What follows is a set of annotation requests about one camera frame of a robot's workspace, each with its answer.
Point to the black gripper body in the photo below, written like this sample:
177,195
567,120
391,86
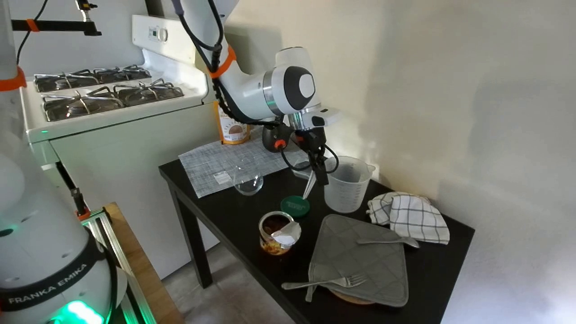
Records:
306,136

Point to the clear plastic measuring jug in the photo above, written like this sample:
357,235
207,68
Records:
351,192

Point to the green round lid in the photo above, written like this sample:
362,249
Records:
295,206

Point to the clear stemless glass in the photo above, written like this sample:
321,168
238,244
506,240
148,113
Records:
247,183

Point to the orange snack pouch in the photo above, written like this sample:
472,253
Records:
236,136

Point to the grey woven placemat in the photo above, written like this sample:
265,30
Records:
234,163

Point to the white sticker on placemat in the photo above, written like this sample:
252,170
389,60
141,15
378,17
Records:
223,179

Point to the black table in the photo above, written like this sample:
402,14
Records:
240,222

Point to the grey quilted pot holder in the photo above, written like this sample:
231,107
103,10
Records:
360,264

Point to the white checkered cloth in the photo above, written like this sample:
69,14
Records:
414,219

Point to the silver fork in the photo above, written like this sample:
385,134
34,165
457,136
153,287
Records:
317,284

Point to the black burner grate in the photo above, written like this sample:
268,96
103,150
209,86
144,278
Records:
114,75
56,82
65,109
137,93

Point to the white stove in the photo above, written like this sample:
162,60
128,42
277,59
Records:
119,163

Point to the wooden board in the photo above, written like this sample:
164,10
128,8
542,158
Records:
146,271

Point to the black pole with orange tape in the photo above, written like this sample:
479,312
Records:
72,192

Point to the black boom with orange tape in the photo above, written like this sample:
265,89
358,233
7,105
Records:
54,26

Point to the aluminium rail frame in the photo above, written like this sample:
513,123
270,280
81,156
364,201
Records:
117,258

